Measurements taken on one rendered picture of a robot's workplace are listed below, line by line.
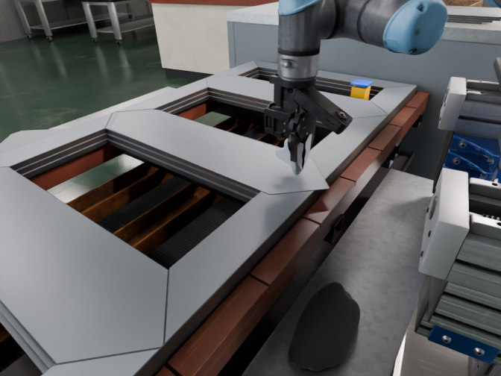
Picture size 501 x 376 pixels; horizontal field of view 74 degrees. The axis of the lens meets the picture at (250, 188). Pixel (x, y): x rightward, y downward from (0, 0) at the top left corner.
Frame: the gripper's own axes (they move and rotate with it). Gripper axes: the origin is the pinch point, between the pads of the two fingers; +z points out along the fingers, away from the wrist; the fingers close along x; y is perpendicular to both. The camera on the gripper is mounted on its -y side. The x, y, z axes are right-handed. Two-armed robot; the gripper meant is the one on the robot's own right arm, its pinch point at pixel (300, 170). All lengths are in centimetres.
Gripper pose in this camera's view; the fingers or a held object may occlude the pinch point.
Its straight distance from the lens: 73.5
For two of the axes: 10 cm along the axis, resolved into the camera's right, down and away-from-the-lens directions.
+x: -5.9, 4.7, -6.6
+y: -8.1, -3.2, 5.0
